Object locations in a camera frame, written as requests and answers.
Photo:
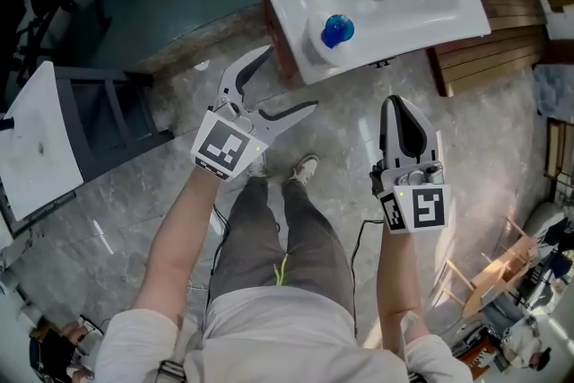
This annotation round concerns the person's grey trousers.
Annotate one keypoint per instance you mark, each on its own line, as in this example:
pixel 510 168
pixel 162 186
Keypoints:
pixel 314 246

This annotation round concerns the person's right shoe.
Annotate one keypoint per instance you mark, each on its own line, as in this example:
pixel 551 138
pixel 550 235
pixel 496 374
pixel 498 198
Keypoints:
pixel 305 168

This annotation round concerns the light wooden frame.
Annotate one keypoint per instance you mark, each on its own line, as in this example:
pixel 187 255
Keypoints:
pixel 507 269

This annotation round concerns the person's right forearm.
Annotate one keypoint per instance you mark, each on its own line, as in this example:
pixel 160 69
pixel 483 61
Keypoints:
pixel 397 273

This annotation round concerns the person's white shirt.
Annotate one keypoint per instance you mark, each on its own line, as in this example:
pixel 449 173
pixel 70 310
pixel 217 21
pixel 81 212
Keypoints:
pixel 278 341

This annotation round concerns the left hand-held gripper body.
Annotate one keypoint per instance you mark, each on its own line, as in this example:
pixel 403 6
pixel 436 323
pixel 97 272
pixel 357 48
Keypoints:
pixel 224 145

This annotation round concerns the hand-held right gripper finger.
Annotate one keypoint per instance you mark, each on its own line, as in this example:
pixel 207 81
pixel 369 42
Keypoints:
pixel 390 134
pixel 426 139

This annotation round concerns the wooden pallet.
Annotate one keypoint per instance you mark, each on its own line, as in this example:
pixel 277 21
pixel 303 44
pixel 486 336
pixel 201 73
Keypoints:
pixel 493 54

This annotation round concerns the white bottle blue pump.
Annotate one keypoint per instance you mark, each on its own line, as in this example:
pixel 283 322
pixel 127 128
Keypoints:
pixel 334 29

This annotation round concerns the person's left shoe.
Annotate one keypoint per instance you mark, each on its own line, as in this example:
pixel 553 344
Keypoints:
pixel 258 168

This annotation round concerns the white ceramic sink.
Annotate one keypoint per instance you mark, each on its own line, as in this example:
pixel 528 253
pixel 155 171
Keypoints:
pixel 403 22

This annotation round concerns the person's shoe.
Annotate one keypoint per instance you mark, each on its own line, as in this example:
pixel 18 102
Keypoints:
pixel 258 168
pixel 305 168

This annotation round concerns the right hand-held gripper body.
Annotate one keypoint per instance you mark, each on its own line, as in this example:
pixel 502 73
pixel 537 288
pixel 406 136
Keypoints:
pixel 417 206

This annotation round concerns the white rectangular board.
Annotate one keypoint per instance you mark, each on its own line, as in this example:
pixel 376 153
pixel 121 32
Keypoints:
pixel 36 157

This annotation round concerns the person's left forearm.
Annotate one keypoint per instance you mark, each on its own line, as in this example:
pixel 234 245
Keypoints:
pixel 179 237

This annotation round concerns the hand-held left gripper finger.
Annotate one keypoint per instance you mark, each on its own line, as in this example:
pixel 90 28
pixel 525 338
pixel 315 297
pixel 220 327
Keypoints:
pixel 280 123
pixel 240 74

